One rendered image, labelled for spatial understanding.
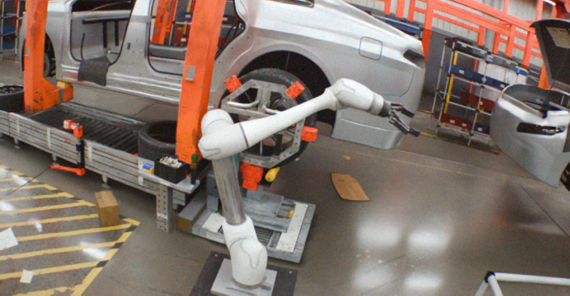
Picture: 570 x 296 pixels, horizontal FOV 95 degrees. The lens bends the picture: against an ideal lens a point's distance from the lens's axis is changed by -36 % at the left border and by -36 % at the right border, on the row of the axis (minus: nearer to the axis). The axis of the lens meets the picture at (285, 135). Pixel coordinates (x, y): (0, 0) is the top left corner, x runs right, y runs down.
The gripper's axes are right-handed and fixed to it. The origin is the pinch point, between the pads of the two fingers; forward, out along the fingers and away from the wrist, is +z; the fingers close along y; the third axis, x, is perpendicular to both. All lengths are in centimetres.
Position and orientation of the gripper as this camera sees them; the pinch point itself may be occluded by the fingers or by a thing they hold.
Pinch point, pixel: (414, 123)
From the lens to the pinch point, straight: 171.4
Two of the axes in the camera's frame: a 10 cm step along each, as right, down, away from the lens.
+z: 9.1, 3.4, 2.1
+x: -4.0, 6.8, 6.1
